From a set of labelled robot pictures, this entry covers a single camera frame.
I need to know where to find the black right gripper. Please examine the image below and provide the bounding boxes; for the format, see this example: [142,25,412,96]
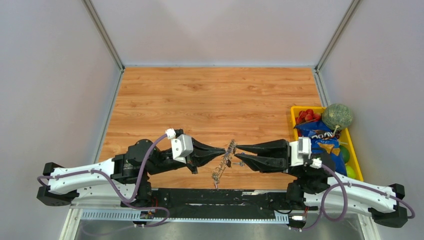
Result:
[233,138,305,179]

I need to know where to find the silver key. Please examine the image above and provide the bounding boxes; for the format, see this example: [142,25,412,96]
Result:
[232,161,245,167]

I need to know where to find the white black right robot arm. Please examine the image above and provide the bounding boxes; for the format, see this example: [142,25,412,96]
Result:
[235,137,415,228]

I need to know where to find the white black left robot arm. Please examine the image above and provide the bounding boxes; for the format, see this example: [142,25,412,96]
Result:
[36,128,226,208]

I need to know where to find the red strawberries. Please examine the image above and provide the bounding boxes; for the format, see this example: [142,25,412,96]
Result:
[295,108,322,125]

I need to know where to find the blue chips bag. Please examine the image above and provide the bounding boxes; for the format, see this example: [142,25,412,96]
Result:
[294,120,347,176]

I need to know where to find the green melon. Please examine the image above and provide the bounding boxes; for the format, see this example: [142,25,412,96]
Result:
[321,103,354,130]

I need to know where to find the yellow plastic bin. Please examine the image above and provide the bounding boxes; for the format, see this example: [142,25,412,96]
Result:
[290,105,364,182]

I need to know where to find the light green lime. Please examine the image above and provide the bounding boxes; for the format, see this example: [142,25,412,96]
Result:
[345,165,357,179]

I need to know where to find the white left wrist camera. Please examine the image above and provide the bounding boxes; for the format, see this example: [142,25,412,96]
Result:
[165,128,194,164]

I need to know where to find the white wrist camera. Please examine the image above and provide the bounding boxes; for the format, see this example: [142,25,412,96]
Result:
[289,136,323,169]
[165,128,194,164]

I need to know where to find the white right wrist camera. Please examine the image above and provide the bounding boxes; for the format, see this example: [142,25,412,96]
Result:
[289,136,323,169]

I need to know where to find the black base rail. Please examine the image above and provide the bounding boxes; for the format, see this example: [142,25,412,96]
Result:
[133,188,306,220]

